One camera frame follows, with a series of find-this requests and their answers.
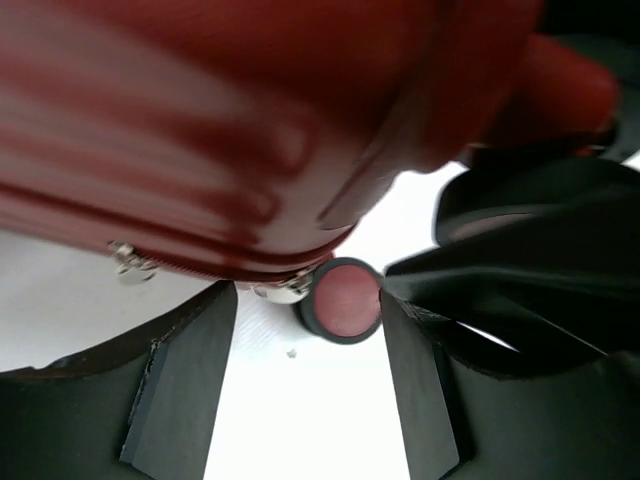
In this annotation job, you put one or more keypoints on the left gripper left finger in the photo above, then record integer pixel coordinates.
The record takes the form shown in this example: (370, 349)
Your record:
(139, 406)

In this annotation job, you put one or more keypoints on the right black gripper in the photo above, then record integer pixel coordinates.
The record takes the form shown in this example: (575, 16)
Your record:
(546, 258)

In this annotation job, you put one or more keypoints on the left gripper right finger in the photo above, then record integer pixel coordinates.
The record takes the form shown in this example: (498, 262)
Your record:
(460, 424)

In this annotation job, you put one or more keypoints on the red hard-shell suitcase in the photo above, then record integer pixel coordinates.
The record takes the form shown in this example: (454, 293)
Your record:
(245, 140)

